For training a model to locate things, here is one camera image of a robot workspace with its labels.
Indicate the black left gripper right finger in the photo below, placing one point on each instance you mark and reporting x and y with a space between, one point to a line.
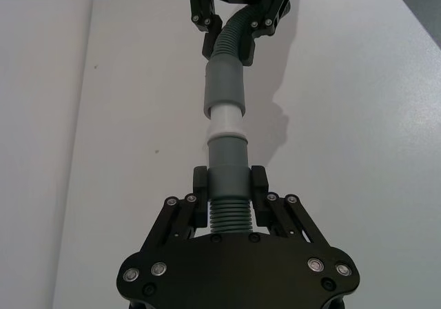
260 198

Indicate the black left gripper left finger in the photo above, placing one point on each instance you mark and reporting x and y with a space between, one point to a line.
200 198

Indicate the white plastic tube connector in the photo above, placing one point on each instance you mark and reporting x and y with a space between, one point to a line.
225 119

